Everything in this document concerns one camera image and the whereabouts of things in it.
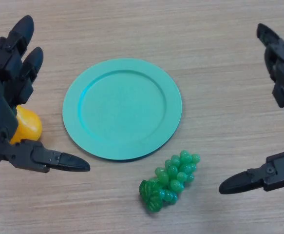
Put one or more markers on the yellow pear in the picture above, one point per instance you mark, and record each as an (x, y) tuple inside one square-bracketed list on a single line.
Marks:
[(28, 124)]

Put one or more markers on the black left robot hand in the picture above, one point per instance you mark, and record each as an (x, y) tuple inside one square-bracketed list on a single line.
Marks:
[(3, 73)]

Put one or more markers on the green grape bunch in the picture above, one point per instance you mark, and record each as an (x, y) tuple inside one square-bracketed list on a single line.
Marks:
[(173, 176)]

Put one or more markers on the green round plate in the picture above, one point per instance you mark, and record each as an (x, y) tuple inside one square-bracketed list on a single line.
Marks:
[(122, 109)]

